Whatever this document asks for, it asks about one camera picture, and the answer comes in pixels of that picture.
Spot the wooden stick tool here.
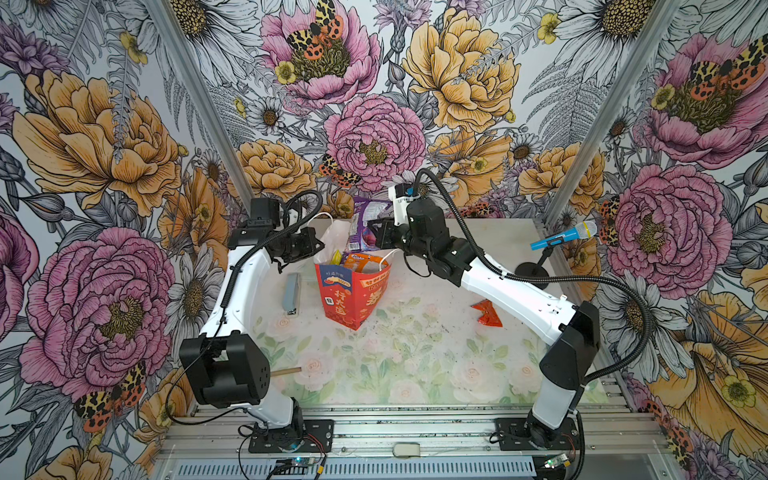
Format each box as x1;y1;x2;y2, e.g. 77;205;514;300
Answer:
271;367;302;377

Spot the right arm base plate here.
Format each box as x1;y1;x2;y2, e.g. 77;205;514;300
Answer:
489;416;582;451

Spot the black corrugated cable right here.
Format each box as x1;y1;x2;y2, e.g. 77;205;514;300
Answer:
412;168;654;385

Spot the yellow snack bag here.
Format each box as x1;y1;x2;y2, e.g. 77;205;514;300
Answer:
329;250;344;265

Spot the small red snack packet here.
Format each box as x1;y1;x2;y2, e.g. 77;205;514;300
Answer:
471;299;503;328

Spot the aluminium rail frame front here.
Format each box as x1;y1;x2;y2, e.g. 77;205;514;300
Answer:
151;405;685;479

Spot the orange snack packet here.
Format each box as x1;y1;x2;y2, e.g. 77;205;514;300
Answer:
341;252;389;274

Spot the red paper gift bag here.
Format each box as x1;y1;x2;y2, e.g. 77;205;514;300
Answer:
310;212;394;331

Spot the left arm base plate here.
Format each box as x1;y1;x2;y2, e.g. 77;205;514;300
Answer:
247;419;335;455

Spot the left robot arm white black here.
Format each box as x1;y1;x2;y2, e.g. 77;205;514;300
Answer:
179;190;324;450

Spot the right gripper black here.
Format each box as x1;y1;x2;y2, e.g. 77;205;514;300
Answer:
367;216;432;260

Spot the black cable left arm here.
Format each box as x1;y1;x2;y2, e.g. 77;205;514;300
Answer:
218;190;324;310

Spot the blue toy microphone on stand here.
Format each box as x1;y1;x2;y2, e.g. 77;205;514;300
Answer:
514;220;598;289

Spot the purple snack packet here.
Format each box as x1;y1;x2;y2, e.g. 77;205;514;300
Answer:
347;197;392;253

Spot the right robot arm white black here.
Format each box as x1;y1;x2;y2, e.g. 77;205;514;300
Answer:
369;184;599;449

